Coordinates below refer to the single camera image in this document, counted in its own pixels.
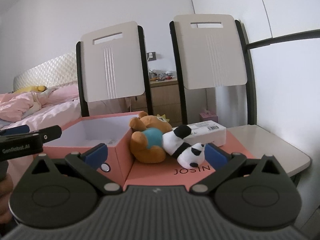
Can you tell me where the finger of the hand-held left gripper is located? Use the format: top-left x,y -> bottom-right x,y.
0,124 -> 31,137
37,126 -> 63,145

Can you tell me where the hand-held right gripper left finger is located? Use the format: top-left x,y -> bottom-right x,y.
30,143 -> 123,196

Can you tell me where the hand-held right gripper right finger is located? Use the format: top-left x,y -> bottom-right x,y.
189,143 -> 288,195

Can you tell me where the white rectangular carton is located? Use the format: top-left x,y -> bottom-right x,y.
184,120 -> 227,147

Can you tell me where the pink cardboard box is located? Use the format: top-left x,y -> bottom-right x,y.
42,111 -> 148,187

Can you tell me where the panda plush toy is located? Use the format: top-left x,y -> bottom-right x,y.
162,125 -> 207,168

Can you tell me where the brown teddy bear plush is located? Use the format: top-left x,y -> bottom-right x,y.
129,112 -> 173,164

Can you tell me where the person's left hand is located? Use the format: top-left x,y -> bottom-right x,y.
0,174 -> 13,224

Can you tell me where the pink tissue box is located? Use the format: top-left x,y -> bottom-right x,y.
199,109 -> 219,124

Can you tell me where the yellow plush toy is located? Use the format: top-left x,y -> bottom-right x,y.
12,85 -> 48,95

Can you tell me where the white desk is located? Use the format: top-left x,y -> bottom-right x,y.
225,124 -> 310,188

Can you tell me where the pink box lid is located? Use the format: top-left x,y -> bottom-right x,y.
125,130 -> 255,190

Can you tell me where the white quilted headboard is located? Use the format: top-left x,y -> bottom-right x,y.
12,51 -> 78,93

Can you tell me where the wooden nightstand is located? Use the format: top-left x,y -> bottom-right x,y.
130,77 -> 183,128

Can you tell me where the clutter of small items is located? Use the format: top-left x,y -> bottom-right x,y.
149,69 -> 177,82

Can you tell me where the black metal bar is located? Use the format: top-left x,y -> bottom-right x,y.
246,29 -> 320,50

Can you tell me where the white chair with black frame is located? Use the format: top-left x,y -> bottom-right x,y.
169,14 -> 258,128
76,21 -> 153,118

